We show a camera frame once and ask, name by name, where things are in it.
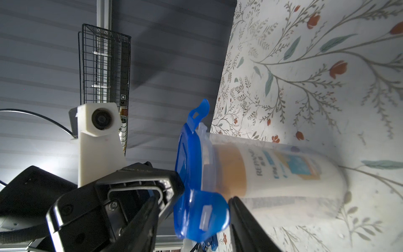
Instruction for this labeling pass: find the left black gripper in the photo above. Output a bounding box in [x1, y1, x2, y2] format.
[1, 166, 77, 233]

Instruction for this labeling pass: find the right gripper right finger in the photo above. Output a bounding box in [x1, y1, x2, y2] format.
[228, 197, 281, 252]

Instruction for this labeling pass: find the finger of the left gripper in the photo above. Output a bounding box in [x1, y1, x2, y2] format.
[46, 163, 185, 252]

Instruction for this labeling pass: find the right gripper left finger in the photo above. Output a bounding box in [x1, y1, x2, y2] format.
[105, 196, 160, 252]

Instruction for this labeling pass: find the blue-lid clear jar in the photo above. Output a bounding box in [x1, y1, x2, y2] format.
[173, 100, 347, 242]

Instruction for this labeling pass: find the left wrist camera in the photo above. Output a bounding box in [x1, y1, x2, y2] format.
[69, 102, 127, 187]

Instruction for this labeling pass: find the black wire wall basket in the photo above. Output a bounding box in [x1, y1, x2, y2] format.
[78, 24, 131, 152]

